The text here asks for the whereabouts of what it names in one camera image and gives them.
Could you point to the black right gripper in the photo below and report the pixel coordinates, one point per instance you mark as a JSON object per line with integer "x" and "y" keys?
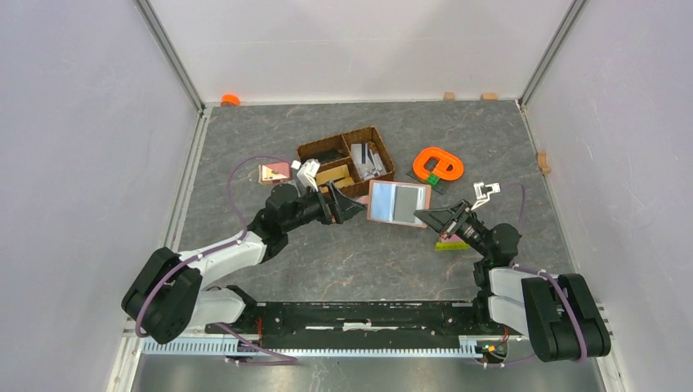
{"x": 438, "y": 219}

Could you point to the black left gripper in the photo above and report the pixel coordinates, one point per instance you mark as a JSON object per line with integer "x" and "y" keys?
{"x": 346, "y": 207}

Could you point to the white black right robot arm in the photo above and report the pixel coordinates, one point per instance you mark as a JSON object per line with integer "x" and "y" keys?
{"x": 557, "y": 313}

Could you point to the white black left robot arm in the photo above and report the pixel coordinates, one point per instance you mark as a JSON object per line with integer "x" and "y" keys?
{"x": 168, "y": 295}

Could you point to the gold card front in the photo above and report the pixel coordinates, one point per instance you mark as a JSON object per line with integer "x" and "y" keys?
{"x": 339, "y": 175}

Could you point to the black cards in basket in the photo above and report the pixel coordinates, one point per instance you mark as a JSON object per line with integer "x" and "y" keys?
{"x": 328, "y": 156}

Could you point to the yellow-green small block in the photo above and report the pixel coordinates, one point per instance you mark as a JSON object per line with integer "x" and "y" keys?
{"x": 453, "y": 243}

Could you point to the green building block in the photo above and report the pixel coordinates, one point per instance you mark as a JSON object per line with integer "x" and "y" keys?
{"x": 433, "y": 180}

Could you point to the brown woven basket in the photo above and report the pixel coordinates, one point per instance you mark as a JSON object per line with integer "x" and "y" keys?
{"x": 369, "y": 135}

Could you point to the pink tan small box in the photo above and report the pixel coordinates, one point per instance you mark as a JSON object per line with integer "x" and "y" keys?
{"x": 274, "y": 173}

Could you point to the curved wooden piece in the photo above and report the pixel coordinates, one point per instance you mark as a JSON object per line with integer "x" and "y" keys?
{"x": 543, "y": 164}

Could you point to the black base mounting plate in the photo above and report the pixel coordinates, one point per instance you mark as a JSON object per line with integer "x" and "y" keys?
{"x": 365, "y": 324}

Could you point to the orange round cap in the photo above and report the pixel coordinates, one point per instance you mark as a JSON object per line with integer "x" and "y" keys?
{"x": 229, "y": 100}

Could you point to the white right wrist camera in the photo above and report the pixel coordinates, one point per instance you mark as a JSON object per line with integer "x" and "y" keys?
{"x": 483, "y": 193}

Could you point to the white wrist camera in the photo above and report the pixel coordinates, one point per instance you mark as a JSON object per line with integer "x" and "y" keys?
{"x": 305, "y": 174}
{"x": 483, "y": 193}

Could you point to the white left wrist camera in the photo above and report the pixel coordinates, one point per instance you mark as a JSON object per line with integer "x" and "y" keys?
{"x": 305, "y": 174}

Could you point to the orange plastic ring toy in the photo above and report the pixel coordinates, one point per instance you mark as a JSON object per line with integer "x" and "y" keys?
{"x": 435, "y": 161}

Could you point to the grey cable duct strip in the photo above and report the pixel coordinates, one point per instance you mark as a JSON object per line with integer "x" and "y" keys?
{"x": 229, "y": 346}

